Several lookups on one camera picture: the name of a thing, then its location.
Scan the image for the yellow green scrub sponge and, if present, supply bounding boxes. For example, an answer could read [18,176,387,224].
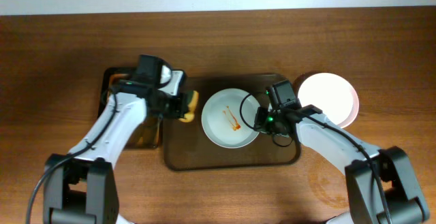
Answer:
[179,91,199,123]

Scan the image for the pale green plate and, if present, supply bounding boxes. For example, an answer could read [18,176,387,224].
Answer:
[201,89,260,149]

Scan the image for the white plate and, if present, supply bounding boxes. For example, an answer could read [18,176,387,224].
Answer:
[297,73,356,125]

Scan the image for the pink plate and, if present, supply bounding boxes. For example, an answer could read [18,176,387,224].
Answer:
[338,87,360,128]

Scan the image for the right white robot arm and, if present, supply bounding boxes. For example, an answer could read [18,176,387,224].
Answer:
[253,80,431,224]

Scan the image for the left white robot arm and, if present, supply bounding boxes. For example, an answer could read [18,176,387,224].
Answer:
[25,54,198,223]

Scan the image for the small black water tray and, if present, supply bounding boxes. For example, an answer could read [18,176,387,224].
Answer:
[98,67,161,150]

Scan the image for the large brown serving tray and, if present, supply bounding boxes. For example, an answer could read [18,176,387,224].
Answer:
[162,74,301,171]

